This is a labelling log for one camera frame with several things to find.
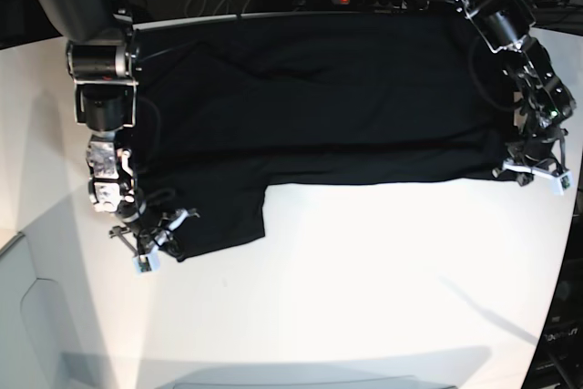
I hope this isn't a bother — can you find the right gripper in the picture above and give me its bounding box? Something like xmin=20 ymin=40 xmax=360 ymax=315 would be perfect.
xmin=108 ymin=207 xmax=199 ymax=262

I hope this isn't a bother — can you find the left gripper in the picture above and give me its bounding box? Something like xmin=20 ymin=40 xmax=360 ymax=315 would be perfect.
xmin=492 ymin=131 xmax=568 ymax=187

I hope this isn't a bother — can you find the black T-shirt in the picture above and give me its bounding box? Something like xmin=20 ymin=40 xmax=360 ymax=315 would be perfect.
xmin=131 ymin=14 xmax=516 ymax=260

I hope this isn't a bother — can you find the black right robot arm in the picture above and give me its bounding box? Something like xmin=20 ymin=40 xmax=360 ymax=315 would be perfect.
xmin=38 ymin=0 xmax=198 ymax=272

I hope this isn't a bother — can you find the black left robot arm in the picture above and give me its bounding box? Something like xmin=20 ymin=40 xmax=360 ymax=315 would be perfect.
xmin=452 ymin=0 xmax=576 ymax=195

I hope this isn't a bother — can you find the black equipment box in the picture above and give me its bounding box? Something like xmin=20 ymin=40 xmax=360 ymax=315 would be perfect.
xmin=523 ymin=251 xmax=583 ymax=389

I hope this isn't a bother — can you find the black power strip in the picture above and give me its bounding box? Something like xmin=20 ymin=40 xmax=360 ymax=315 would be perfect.
xmin=306 ymin=0 xmax=429 ymax=13

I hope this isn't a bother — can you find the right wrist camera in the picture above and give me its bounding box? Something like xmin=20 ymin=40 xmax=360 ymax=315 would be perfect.
xmin=132 ymin=251 xmax=160 ymax=274

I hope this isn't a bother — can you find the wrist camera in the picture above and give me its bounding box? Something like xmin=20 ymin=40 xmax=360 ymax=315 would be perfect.
xmin=132 ymin=251 xmax=160 ymax=274
xmin=550 ymin=170 xmax=573 ymax=196

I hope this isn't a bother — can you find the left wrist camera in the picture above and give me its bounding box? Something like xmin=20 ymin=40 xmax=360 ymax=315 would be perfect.
xmin=550 ymin=170 xmax=573 ymax=196

